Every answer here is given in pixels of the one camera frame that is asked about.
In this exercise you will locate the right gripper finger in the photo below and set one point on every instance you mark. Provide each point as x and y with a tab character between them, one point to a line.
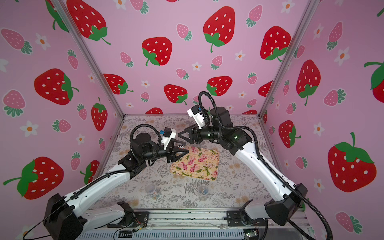
190	139
187	134

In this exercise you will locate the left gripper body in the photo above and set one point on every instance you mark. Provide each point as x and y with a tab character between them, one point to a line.
168	156

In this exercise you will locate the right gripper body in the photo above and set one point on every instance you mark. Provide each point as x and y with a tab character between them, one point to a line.
195	134

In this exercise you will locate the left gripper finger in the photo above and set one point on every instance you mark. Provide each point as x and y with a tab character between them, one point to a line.
179	141
181	153

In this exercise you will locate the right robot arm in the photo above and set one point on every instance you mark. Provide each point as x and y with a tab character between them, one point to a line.
219	128

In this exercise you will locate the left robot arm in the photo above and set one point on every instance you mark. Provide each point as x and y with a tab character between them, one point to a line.
67	217

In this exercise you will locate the floral yellow tray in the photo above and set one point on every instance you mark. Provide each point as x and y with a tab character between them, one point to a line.
199	163

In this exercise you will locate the white vented strip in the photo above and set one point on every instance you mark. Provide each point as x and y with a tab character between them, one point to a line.
216	234

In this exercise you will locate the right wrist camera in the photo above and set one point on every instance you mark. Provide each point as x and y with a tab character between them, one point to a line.
200	116

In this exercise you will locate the aluminium front rail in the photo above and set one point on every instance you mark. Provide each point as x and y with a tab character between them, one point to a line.
221	218

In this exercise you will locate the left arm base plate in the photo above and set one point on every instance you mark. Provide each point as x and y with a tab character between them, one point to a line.
130	218

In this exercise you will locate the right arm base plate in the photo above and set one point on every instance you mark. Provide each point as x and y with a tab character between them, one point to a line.
244	220

